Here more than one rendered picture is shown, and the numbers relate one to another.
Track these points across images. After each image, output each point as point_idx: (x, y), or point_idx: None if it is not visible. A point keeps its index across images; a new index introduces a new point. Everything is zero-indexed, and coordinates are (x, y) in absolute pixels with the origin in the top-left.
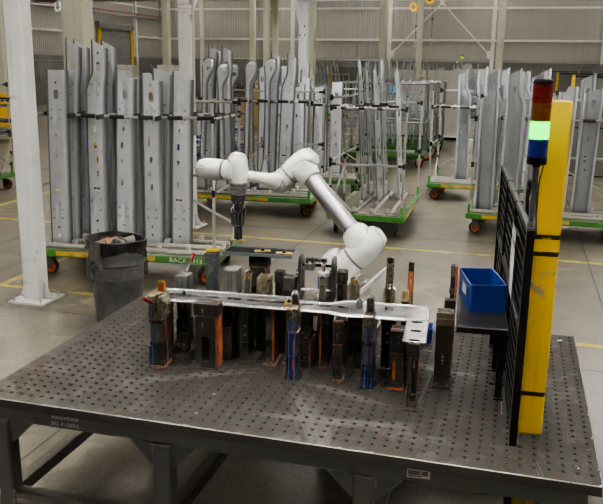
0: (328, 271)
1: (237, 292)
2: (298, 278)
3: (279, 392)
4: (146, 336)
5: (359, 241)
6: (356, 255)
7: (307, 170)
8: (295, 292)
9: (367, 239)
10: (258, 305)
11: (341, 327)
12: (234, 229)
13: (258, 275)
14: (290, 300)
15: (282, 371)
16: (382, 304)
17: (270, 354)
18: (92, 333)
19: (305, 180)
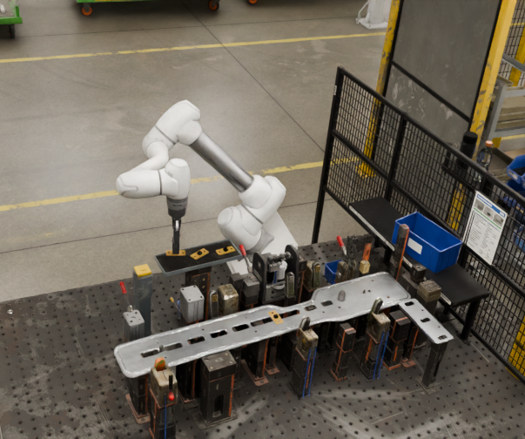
0: (283, 260)
1: (203, 318)
2: (264, 282)
3: (318, 422)
4: (86, 392)
5: (265, 199)
6: (263, 214)
7: (195, 131)
8: (307, 318)
9: (273, 196)
10: (257, 336)
11: (354, 335)
12: (175, 245)
13: (200, 281)
14: (278, 315)
15: (283, 387)
16: (350, 283)
17: (260, 372)
18: (16, 417)
19: (192, 142)
